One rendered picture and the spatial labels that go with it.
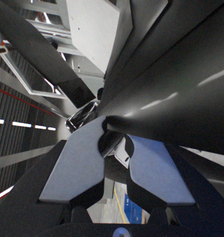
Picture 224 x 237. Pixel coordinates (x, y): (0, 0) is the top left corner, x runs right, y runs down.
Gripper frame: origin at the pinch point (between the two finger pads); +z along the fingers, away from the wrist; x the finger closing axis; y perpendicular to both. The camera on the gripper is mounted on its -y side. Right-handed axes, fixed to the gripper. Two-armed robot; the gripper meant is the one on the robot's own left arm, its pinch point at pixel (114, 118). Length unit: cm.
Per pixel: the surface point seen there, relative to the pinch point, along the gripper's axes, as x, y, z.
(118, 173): 4.0, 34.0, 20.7
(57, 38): -31, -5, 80
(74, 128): -6.8, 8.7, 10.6
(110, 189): 28, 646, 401
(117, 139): 1.7, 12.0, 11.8
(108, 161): 0.3, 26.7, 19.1
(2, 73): -344, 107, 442
